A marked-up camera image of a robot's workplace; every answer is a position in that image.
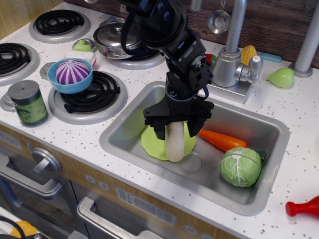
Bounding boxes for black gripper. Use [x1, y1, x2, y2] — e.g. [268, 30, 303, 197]
[143, 72, 214, 140]

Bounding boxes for cream detergent bottle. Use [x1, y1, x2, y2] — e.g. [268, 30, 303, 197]
[164, 121, 184, 162]

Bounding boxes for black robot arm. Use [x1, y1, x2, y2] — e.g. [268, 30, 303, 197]
[120, 0, 214, 140]

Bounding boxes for light green plate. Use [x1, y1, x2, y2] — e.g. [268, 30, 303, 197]
[141, 123, 196, 161]

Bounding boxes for orange toy carrot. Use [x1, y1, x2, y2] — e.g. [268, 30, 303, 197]
[198, 129, 248, 151]

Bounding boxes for silver toy faucet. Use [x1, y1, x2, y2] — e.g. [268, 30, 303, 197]
[206, 0, 263, 104]

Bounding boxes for green toy cabbage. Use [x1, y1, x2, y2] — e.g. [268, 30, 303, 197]
[219, 147, 262, 188]

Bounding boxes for red toy chili pepper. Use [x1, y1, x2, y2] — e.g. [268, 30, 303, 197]
[206, 54, 217, 68]

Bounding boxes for front right stove burner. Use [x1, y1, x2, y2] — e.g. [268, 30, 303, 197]
[48, 71, 128, 125]

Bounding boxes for yellow toy corn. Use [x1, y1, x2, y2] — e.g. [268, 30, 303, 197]
[241, 45, 257, 65]

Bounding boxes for blue bowl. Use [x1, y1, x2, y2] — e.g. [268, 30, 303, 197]
[47, 58, 93, 94]

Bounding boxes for hanging silver ladle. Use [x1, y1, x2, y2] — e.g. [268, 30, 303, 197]
[207, 0, 230, 34]

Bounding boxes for light blue toy utensil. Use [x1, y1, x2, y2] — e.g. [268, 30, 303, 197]
[257, 51, 282, 63]

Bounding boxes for white toy sponge block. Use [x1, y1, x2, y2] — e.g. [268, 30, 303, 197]
[64, 50, 97, 67]

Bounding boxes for silver pot with lid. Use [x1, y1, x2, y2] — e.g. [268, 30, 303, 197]
[93, 17, 143, 60]

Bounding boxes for green toy pear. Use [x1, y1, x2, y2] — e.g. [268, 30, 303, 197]
[267, 68, 295, 88]

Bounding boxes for purple striped onion ball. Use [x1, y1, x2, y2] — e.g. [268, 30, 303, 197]
[56, 59, 91, 85]

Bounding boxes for small green toy vegetable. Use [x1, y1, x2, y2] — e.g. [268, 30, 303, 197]
[72, 40, 93, 52]

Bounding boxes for silver oven knob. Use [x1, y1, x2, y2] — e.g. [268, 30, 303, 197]
[31, 147, 62, 175]

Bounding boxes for green label tin can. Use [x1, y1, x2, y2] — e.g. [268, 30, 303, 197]
[7, 80, 48, 127]

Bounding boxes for red toy bottle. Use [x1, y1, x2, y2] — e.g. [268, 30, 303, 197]
[285, 196, 319, 219]

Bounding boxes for back left stove burner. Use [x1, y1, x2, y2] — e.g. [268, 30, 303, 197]
[29, 9, 91, 44]

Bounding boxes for front left stove burner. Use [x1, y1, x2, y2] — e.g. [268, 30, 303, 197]
[0, 43, 39, 86]

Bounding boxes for yellow black object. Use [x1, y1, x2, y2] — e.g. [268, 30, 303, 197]
[0, 216, 38, 239]

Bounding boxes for silver dishwasher handle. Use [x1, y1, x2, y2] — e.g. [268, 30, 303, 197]
[77, 197, 161, 239]

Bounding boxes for silver oven door handle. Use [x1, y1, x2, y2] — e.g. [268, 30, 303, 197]
[0, 153, 63, 200]

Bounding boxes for grey support post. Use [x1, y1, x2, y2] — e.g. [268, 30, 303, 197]
[289, 2, 319, 78]

